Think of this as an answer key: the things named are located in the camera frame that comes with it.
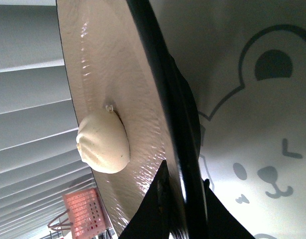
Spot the white steamed bun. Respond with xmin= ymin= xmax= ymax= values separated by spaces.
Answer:
xmin=76 ymin=105 xmax=130 ymax=174

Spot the white bear print tray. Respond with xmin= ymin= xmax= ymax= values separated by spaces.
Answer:
xmin=151 ymin=0 xmax=306 ymax=239

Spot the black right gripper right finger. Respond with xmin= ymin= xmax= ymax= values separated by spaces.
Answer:
xmin=203 ymin=179 xmax=254 ymax=239

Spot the beige plate with black rim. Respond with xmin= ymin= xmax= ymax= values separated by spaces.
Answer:
xmin=56 ymin=0 xmax=208 ymax=239

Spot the grey pleated curtain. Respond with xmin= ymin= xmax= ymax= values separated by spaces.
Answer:
xmin=0 ymin=0 xmax=96 ymax=239

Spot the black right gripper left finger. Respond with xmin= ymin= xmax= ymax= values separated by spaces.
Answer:
xmin=119 ymin=160 xmax=171 ymax=239

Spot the red perforated crate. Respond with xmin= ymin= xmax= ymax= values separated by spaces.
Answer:
xmin=47 ymin=188 xmax=107 ymax=239

